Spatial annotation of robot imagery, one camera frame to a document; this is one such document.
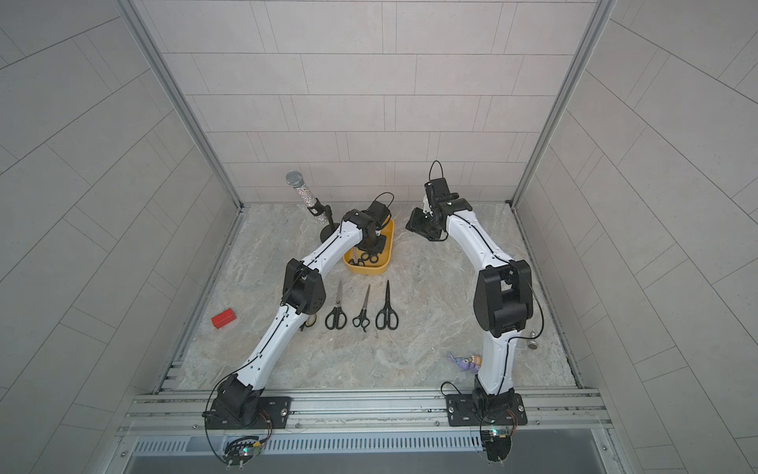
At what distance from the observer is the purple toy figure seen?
77 centimetres

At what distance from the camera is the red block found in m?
0.85

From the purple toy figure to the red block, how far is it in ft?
2.14
